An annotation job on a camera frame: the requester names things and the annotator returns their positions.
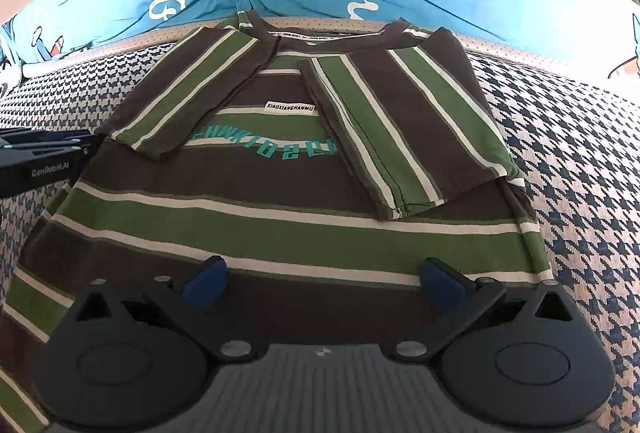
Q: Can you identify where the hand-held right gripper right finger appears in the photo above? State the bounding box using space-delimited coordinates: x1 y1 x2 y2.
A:
392 257 583 360

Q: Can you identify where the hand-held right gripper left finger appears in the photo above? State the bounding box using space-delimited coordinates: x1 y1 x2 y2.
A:
67 255 258 361

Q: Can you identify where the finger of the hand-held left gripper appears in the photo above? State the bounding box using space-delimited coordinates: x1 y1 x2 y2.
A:
0 129 95 160

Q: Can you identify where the green brown striped t-shirt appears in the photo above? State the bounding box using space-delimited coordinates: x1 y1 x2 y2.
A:
0 10 556 433

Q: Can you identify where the houndstooth sofa mat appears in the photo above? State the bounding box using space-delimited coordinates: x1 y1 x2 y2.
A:
0 44 640 433

